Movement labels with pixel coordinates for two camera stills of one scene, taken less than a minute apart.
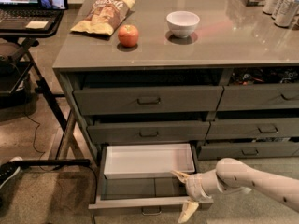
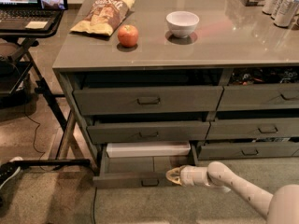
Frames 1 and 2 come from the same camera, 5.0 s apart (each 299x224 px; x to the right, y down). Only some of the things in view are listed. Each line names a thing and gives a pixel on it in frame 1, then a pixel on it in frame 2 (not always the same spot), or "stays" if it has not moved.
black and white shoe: x=8 y=169 stays
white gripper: x=193 y=187 to x=188 y=175
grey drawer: x=140 y=196 to x=139 y=173
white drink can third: x=285 y=9 stays
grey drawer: x=250 y=150 stays
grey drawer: x=147 y=100 stays
